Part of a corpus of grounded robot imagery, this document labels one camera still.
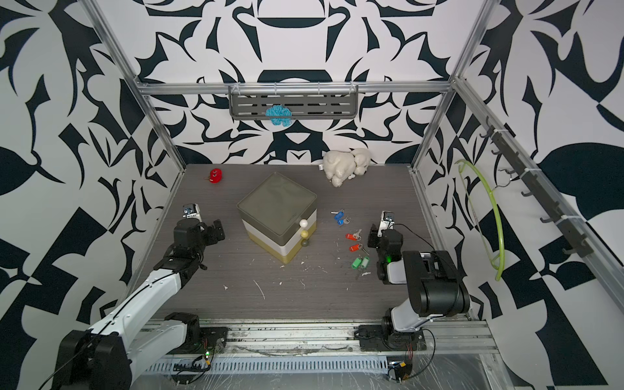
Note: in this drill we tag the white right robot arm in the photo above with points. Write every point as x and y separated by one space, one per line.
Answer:
434 291

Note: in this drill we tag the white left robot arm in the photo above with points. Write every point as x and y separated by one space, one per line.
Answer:
112 354

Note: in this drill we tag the keys with green tag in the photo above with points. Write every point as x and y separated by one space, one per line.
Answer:
356 263

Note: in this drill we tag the white cable duct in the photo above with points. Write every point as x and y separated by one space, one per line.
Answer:
273 365

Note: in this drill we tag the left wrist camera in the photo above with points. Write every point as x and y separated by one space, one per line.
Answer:
192 211

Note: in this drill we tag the teal crumpled cloth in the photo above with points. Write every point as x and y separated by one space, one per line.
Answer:
279 115

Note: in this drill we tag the three-drawer storage box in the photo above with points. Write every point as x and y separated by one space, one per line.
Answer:
279 215

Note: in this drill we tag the red plush toy keychain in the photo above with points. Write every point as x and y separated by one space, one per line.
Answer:
215 176

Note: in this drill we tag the keys with red tag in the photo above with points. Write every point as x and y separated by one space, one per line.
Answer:
355 241

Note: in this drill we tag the grey wall hook rail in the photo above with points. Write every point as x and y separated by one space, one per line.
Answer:
558 211

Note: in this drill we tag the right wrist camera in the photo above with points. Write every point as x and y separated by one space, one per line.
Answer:
387 221

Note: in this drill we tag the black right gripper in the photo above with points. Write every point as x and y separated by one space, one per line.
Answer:
374 239

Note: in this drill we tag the green clothes hanger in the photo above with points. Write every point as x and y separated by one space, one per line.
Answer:
485 211

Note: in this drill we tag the grey wall shelf rack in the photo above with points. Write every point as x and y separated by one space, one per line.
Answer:
307 101

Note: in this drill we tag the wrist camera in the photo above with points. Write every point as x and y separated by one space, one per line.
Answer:
387 221
192 211

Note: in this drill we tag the white plush toy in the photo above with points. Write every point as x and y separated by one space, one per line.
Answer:
340 166

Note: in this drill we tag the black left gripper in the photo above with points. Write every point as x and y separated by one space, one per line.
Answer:
221 235

